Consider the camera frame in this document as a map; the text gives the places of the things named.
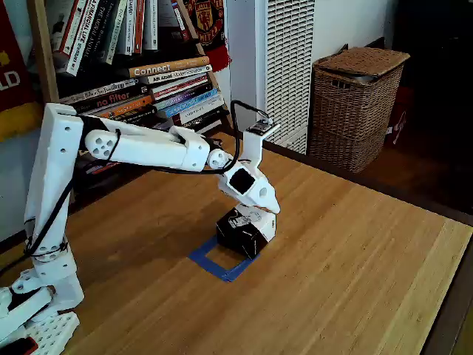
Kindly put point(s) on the black and white box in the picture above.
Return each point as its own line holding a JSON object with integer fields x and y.
{"x": 244, "y": 231}

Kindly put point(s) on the blue tape square target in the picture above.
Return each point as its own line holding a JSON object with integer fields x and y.
{"x": 207, "y": 264}

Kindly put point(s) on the light blue book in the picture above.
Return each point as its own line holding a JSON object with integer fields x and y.
{"x": 192, "y": 101}

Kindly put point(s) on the brown wicker basket with lid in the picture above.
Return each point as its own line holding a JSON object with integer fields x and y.
{"x": 351, "y": 111}

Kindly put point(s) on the white book titled Modern Romance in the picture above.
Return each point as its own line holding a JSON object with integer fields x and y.
{"x": 177, "y": 74}

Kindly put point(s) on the white louvered heater unit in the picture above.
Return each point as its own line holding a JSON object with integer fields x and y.
{"x": 288, "y": 55}

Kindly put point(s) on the tan book titled Connect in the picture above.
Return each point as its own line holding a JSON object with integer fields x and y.
{"x": 166, "y": 67}

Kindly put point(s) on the red and white floor object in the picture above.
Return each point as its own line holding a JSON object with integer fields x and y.
{"x": 400, "y": 125}

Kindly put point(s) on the black book titled no filter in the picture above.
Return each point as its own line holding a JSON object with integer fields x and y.
{"x": 111, "y": 99}

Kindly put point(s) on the red football club scarf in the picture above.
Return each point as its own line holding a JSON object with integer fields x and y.
{"x": 208, "y": 29}

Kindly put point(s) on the orange standing book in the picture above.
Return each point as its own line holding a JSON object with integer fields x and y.
{"x": 138, "y": 26}

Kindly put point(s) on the black book Moral Animal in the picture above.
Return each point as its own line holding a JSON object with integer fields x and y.
{"x": 94, "y": 33}

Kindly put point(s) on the white red book Financial Life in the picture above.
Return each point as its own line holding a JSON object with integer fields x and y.
{"x": 75, "y": 37}

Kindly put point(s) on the red and yellow banner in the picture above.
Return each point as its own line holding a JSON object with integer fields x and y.
{"x": 13, "y": 74}

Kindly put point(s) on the red and black clamp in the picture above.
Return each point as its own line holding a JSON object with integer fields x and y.
{"x": 18, "y": 347}

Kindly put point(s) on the white bracket with camera board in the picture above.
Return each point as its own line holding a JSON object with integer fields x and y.
{"x": 253, "y": 144}

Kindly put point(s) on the white perforated base plate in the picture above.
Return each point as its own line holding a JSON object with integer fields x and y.
{"x": 51, "y": 333}

